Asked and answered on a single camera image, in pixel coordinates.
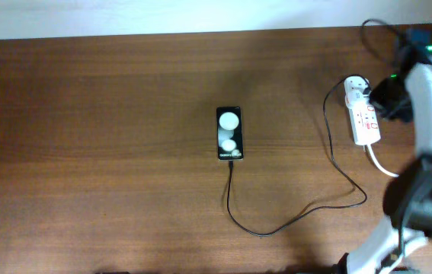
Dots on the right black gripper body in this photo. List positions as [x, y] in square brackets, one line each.
[388, 100]

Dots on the black smartphone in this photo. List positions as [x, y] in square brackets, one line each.
[229, 134]

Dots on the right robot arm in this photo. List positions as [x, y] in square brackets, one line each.
[407, 202]

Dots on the white USB charger adapter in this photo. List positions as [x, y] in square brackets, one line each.
[357, 91]

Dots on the white power strip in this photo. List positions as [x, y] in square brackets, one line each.
[364, 124]

